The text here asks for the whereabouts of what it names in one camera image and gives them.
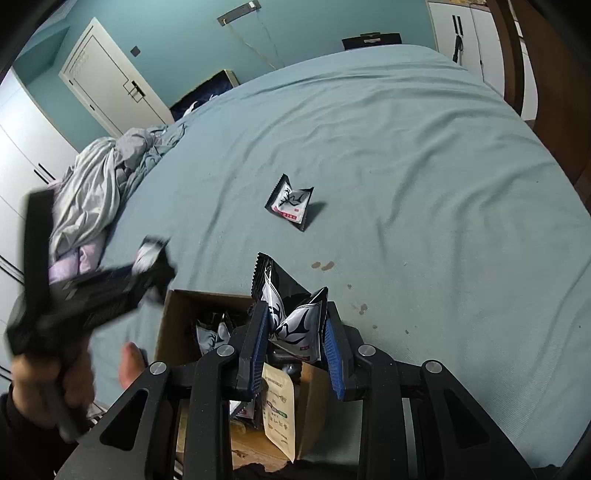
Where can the dark blue framed picture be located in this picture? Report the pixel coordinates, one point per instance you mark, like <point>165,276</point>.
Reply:
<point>219,83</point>

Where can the teal bed sheet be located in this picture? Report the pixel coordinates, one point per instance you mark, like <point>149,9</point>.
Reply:
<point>441,225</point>

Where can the snack packet lying on bed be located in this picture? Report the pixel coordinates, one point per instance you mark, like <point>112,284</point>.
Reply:
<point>289,203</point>

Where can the person left hand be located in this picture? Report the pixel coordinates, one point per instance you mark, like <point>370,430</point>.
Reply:
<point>32,375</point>

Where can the snack packet inside box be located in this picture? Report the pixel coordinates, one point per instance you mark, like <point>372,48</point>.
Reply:
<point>213,332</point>

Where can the black box behind bed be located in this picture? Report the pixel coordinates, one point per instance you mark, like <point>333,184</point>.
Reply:
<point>371,39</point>

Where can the tan kraft paper snack bag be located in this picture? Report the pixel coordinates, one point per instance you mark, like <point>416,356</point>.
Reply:
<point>279,411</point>

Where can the brown cardboard box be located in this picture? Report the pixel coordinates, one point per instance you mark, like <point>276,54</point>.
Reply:
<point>177,345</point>

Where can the grey striped crumpled blanket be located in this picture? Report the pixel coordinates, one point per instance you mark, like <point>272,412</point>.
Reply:
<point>93,191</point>

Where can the grey wall lamp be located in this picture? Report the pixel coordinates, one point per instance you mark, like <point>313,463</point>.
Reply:
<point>239,12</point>

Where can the black sleeved left forearm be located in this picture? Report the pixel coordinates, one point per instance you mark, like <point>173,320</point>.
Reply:
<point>28,450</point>

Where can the white wardrobe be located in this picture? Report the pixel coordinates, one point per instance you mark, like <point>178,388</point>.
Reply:
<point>33,155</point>

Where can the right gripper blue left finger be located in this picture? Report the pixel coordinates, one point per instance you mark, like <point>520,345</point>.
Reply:
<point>252,353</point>

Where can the snack packet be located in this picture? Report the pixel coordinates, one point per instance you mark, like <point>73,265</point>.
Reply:
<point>297,316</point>
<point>213,332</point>
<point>289,203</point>

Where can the white door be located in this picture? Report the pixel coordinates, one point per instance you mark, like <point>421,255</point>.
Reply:
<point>109,86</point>

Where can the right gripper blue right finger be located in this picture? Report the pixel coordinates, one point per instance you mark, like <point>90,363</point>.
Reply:
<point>341,343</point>

